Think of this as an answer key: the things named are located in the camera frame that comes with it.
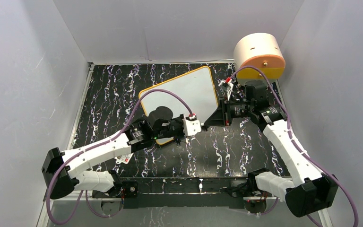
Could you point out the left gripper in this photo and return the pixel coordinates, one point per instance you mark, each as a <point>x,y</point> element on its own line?
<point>179,119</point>

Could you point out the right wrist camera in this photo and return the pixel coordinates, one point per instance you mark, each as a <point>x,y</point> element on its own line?
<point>227,86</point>

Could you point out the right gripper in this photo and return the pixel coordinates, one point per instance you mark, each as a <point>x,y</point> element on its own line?
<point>217,118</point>

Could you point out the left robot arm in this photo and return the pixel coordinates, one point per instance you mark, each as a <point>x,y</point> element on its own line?
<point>67,171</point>

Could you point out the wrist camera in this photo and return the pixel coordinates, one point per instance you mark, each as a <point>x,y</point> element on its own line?
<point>191,127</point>
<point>227,86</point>

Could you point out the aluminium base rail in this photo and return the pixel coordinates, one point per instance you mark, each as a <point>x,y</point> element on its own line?
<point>181,191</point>

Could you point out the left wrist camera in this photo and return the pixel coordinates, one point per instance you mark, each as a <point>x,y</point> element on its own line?
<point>191,127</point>

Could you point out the round three drawer cabinet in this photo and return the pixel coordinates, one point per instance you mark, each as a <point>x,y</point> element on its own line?
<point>262,51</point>

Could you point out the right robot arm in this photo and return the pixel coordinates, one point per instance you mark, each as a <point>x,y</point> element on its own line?
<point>309,189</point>

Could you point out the yellow framed whiteboard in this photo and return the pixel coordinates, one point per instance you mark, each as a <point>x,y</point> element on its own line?
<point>196,88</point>

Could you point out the flat packaged ruler set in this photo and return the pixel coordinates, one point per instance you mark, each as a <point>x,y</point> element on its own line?
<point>124,159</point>

